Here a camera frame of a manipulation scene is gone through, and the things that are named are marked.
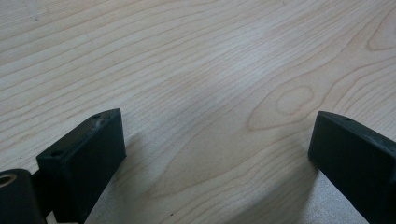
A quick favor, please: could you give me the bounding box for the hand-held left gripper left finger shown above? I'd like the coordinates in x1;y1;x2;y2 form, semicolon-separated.
36;107;128;224

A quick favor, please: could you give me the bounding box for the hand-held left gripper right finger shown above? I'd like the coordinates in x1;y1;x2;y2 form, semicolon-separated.
307;110;396;224

